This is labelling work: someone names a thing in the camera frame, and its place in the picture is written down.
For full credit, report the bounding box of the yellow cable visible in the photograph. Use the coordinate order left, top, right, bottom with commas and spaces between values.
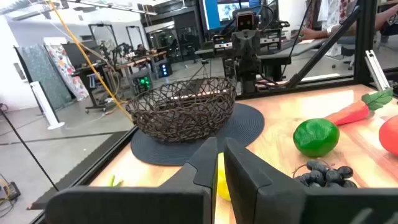
46, 0, 134, 122

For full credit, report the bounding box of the orange mandarin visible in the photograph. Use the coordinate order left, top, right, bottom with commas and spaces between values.
378, 114, 398, 156

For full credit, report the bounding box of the white tower fan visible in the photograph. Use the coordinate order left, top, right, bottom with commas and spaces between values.
29, 81, 66, 131

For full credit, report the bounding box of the pale green celery bunch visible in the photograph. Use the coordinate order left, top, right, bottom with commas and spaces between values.
108, 175, 124, 188

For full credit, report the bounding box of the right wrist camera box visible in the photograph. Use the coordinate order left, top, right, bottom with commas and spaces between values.
235, 9, 257, 32

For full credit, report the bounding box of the orange carrot with green leaves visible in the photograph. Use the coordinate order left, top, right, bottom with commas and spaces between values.
323, 88, 394, 126

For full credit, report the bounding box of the black rolling desk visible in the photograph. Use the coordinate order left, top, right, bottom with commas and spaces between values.
61, 42, 116, 114

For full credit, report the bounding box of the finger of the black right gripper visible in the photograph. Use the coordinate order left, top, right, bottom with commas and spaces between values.
246, 30, 261, 58
232, 30, 247, 58

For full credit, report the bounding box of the dark teal fabric panel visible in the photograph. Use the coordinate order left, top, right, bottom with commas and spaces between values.
14, 43, 73, 111

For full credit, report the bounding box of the patterned hanging fabric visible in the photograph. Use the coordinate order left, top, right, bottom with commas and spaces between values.
306, 0, 355, 32

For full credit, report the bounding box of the thin black pole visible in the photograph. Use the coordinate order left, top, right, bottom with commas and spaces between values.
0, 107, 60, 192

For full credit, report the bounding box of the floral fabric panel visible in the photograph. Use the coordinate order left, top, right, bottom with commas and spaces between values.
45, 43, 90, 102

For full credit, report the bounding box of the silver aluminium bar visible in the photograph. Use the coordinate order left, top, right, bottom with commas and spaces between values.
364, 49, 391, 91

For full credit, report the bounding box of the yellow green apple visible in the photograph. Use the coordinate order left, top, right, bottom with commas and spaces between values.
216, 152, 231, 202

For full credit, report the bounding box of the dark purple grape bunch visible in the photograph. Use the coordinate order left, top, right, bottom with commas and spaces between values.
292, 159, 359, 189

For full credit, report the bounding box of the black power brick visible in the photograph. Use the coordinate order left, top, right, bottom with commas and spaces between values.
0, 179, 22, 203

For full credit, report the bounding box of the person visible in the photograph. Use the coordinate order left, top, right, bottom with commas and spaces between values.
134, 44, 150, 57
300, 3, 398, 41

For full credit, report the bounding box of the dark woven wicker basket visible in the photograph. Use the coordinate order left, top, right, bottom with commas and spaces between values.
125, 77, 238, 144

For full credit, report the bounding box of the blue monitor screen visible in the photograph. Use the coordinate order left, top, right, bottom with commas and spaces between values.
198, 0, 280, 32

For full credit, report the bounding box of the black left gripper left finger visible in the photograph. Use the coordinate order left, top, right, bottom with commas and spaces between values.
45, 136, 218, 224

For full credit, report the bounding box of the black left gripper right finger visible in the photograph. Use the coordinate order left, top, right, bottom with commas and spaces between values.
223, 138, 398, 224

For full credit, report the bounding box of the dark blue round placemat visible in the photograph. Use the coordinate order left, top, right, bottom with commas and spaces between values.
130, 103, 266, 167

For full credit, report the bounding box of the wooden workbench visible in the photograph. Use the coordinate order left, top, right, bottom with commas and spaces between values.
116, 51, 169, 71

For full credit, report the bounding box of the computer with blue lights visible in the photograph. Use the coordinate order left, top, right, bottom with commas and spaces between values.
157, 60, 174, 78

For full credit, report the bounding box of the green lime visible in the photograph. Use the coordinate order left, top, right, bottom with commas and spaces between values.
292, 118, 341, 158

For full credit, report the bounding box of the computer with green lights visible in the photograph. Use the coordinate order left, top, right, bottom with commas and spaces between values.
132, 73, 154, 95

